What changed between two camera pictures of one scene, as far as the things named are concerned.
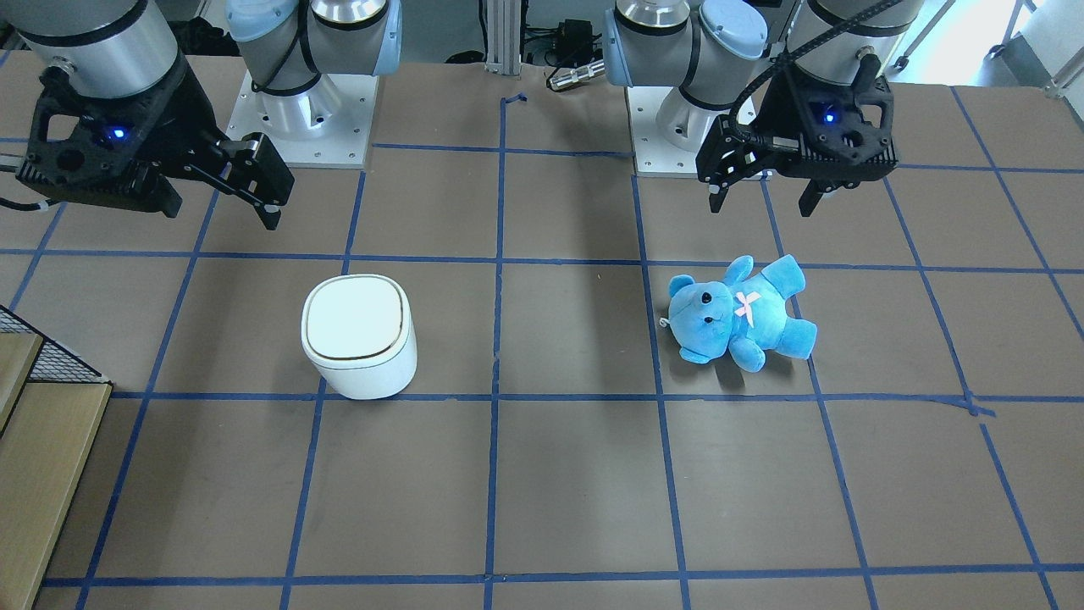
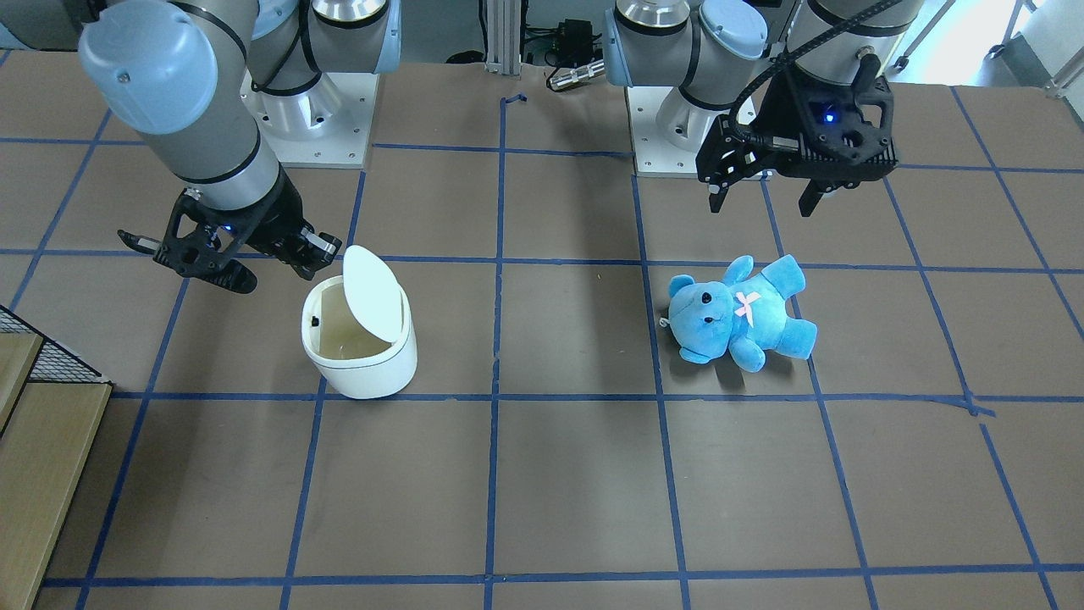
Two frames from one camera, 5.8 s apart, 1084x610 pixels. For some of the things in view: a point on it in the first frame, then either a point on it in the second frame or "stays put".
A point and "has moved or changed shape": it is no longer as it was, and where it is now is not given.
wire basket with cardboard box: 52,408 stays put
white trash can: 358,332 has moved or changed shape
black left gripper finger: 810,199 stays put
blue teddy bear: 744,318 stays put
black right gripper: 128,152 → 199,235
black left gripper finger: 721,155 stays put
